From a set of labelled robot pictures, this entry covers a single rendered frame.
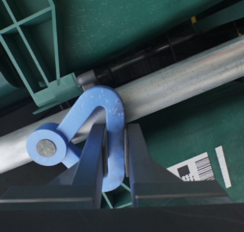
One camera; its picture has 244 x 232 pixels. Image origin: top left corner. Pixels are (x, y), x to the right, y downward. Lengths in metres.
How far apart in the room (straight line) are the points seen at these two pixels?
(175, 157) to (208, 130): 0.05
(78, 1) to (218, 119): 0.19
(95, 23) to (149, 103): 0.09
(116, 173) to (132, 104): 0.06
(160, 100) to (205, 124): 0.08
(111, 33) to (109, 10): 0.02
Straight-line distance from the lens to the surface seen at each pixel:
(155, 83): 0.16
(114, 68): 1.01
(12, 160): 0.20
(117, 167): 0.16
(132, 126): 0.15
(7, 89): 0.23
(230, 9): 0.34
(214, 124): 0.23
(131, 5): 0.19
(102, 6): 0.19
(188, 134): 0.22
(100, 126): 0.15
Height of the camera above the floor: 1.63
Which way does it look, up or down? 5 degrees up
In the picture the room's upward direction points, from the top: 112 degrees counter-clockwise
